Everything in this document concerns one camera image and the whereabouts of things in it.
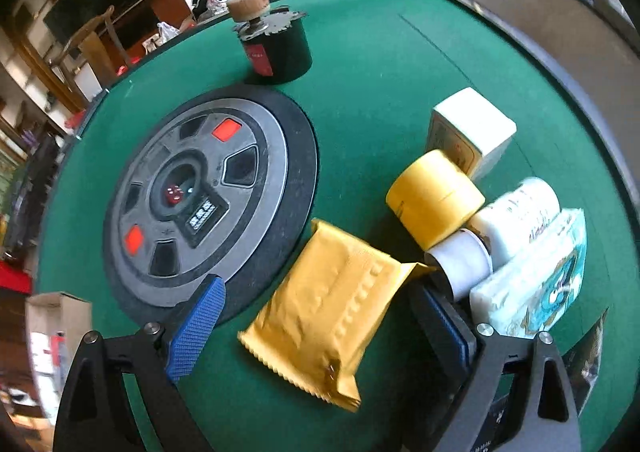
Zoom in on white bottle pale label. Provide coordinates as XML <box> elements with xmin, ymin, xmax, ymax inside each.
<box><xmin>425</xmin><ymin>177</ymin><xmax>561</xmax><ymax>300</ymax></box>

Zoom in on white plastic bag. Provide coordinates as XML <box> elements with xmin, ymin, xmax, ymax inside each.
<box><xmin>144</xmin><ymin>22</ymin><xmax>181</xmax><ymax>55</ymax></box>

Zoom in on black jar with cork stopper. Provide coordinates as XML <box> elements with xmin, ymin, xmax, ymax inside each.
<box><xmin>226</xmin><ymin>0</ymin><xmax>313</xmax><ymax>84</ymax></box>

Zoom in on yellow padded packet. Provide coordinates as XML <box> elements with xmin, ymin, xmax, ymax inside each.
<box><xmin>237</xmin><ymin>218</ymin><xmax>436</xmax><ymax>414</ymax></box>

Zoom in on teal cartoon tissue pack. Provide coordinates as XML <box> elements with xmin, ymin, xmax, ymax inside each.
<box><xmin>469</xmin><ymin>208</ymin><xmax>588</xmax><ymax>339</ymax></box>

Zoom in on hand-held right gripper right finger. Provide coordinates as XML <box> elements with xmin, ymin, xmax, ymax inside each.
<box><xmin>410</xmin><ymin>282</ymin><xmax>583</xmax><ymax>452</ymax></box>

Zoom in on cardboard box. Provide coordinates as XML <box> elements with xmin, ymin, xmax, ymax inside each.
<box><xmin>24</xmin><ymin>291</ymin><xmax>95</xmax><ymax>425</ymax></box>

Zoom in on clear plastic bag black label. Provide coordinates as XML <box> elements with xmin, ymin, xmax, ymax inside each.
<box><xmin>562</xmin><ymin>309</ymin><xmax>610</xmax><ymax>415</ymax></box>

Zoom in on small white box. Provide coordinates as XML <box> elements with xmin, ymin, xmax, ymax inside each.
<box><xmin>426</xmin><ymin>87</ymin><xmax>517</xmax><ymax>181</ymax></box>

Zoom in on yellow tape roll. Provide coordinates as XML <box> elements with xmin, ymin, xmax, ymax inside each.
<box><xmin>385</xmin><ymin>149</ymin><xmax>486</xmax><ymax>251</ymax></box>

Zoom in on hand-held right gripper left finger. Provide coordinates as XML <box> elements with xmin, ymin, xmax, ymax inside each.
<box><xmin>52</xmin><ymin>276</ymin><xmax>227</xmax><ymax>452</ymax></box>

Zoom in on round grey control panel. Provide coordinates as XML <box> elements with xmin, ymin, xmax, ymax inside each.
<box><xmin>102</xmin><ymin>84</ymin><xmax>319</xmax><ymax>328</ymax></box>

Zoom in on wooden armchair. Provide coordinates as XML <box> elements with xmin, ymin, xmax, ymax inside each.
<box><xmin>47</xmin><ymin>4</ymin><xmax>133</xmax><ymax>88</ymax></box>

